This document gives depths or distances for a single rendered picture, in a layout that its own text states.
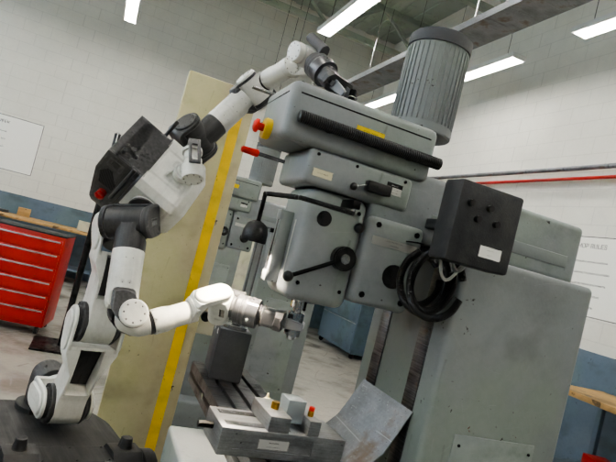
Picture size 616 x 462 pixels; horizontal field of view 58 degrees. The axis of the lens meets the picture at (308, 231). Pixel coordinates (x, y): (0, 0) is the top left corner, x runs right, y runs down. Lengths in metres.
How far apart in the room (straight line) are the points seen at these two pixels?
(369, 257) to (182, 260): 1.87
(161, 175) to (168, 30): 9.33
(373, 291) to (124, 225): 0.74
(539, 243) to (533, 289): 0.22
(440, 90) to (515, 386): 0.91
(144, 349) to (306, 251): 1.98
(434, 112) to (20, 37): 9.67
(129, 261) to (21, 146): 9.09
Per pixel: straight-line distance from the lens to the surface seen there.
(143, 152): 1.79
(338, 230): 1.57
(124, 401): 3.45
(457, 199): 1.44
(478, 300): 1.67
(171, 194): 1.76
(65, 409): 2.27
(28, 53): 10.88
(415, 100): 1.75
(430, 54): 1.80
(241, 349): 2.11
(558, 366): 1.92
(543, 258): 1.97
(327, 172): 1.53
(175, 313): 1.62
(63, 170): 10.56
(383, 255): 1.61
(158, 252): 3.28
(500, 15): 4.76
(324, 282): 1.56
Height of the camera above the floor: 1.44
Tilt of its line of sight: 2 degrees up
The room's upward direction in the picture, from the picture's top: 14 degrees clockwise
